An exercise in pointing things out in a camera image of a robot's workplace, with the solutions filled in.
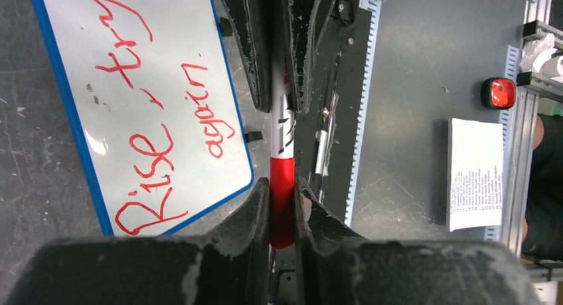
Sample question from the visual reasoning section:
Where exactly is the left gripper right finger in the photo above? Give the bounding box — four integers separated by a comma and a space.
294, 178, 539, 304

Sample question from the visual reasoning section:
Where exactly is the red emergency button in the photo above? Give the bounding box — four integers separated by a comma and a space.
480, 77, 517, 110

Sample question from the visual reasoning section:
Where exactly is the red marker cap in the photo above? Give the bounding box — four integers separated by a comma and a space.
269, 158, 295, 250

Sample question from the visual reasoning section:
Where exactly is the red whiteboard marker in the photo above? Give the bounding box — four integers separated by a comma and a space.
270, 52, 295, 159

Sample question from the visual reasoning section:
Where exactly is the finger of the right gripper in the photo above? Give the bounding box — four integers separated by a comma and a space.
285, 0, 336, 114
221, 0, 273, 113

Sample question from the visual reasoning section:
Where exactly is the white printed paper sheet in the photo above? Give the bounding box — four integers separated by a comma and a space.
446, 118, 504, 232

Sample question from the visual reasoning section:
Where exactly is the blue framed whiteboard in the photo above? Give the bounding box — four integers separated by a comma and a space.
32, 0, 254, 237

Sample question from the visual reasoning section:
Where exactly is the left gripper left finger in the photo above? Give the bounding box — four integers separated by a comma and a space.
6, 178, 270, 304

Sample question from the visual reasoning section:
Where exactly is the person in black shirt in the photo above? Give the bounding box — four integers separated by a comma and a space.
521, 114, 562, 261

